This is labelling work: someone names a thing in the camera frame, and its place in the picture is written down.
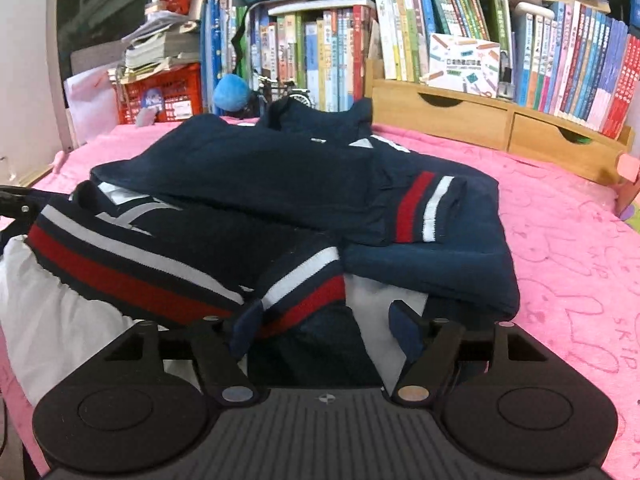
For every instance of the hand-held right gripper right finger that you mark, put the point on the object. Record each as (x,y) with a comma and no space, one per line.
(407,330)

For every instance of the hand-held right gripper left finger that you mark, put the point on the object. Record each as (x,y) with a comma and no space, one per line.
(247,330)

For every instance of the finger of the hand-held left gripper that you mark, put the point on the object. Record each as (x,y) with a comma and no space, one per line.
(20,205)

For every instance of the navy and white jacket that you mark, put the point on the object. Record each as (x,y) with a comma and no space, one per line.
(275,185)

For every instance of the grey grid board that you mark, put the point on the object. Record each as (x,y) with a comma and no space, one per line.
(95,60)

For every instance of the round blue hand fan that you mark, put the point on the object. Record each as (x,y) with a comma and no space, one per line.
(150,100)

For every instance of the pink rabbit print blanket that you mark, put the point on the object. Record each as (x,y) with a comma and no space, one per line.
(565,260)

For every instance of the red plastic crate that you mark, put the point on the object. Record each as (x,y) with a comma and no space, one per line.
(175,90)

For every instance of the stack of papers and booklets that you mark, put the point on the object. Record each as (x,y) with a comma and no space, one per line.
(160,45)

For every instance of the wooden drawer organizer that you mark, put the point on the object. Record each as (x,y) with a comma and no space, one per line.
(475,120)

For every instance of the blue plush ball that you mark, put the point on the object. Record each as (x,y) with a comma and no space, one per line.
(231,91)

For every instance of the miniature bicycle model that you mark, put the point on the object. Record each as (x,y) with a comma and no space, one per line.
(285,92)

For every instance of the row of tall blue books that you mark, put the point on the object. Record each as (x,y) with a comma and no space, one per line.
(217,45)

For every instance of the pink toy house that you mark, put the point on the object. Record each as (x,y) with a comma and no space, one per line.
(629,195)

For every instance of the white patterned printer box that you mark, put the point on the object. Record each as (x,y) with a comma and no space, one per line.
(462,65)

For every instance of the row of colourful books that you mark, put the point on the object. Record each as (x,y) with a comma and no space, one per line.
(565,60)

